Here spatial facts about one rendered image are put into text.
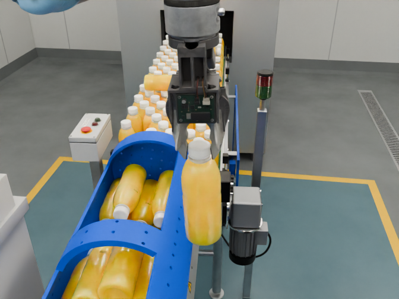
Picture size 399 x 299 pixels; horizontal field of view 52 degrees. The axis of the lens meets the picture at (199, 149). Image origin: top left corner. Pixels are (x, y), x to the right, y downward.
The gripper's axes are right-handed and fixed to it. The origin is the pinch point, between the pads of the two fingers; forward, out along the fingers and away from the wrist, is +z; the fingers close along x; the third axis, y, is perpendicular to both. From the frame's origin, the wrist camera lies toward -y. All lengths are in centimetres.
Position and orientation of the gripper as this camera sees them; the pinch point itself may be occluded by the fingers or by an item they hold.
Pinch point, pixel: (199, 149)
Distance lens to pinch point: 68.7
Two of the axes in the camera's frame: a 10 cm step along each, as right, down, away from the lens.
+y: -0.6, 5.2, -8.5
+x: 10.0, 0.0, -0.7
